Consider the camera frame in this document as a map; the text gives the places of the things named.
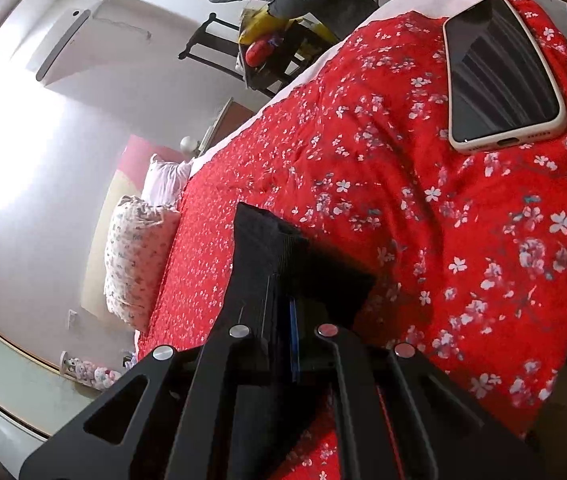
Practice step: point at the frosted glass wardrobe door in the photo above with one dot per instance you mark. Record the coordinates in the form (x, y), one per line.
(13, 385)

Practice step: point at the pale pink pillow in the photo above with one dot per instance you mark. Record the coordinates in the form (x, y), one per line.
(163, 180)

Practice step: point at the white air conditioner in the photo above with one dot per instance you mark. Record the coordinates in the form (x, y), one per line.
(78, 40)

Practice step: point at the yellow bag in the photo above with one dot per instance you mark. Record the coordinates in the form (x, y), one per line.
(258, 25)

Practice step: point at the red toy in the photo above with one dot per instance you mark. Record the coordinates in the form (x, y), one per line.
(261, 51)

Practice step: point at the black pants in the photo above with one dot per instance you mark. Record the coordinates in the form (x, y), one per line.
(283, 245)

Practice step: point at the dark wooden chair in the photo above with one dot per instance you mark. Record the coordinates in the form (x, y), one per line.
(213, 45)

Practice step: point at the red floral blanket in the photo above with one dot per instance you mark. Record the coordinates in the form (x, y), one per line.
(388, 185)

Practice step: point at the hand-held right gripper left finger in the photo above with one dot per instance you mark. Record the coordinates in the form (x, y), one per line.
(272, 340)

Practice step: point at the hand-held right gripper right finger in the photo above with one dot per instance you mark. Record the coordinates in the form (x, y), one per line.
(297, 345)

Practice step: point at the white floral pillow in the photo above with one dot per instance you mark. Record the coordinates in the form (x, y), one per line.
(138, 260)

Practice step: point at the pile of plush toys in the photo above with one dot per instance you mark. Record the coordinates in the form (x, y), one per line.
(88, 372)

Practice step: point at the smartphone in white case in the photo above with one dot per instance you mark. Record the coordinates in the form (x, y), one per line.
(503, 70)

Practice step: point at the white round lamp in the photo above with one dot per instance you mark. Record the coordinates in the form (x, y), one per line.
(188, 144)

